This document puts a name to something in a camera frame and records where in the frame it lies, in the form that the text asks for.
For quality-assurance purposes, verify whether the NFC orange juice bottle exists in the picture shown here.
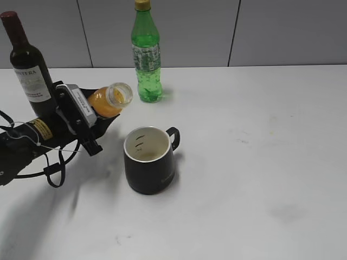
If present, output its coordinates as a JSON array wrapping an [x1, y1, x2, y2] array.
[[87, 82, 133, 118]]

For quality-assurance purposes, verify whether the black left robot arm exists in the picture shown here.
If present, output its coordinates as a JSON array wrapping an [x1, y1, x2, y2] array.
[[1, 81, 115, 188]]

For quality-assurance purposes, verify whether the green soda bottle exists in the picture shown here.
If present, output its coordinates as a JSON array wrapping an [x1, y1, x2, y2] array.
[[131, 1, 163, 103]]

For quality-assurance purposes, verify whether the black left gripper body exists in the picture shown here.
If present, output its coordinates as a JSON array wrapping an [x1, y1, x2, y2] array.
[[40, 81, 118, 146]]

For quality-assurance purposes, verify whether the black mug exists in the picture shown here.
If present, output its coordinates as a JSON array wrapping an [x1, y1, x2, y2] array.
[[123, 126, 181, 195]]

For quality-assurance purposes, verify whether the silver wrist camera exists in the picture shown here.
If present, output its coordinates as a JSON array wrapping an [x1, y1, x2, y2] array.
[[54, 81, 102, 156]]

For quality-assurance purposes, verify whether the red wine bottle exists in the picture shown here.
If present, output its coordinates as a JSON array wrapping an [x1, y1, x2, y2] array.
[[1, 11, 57, 117]]

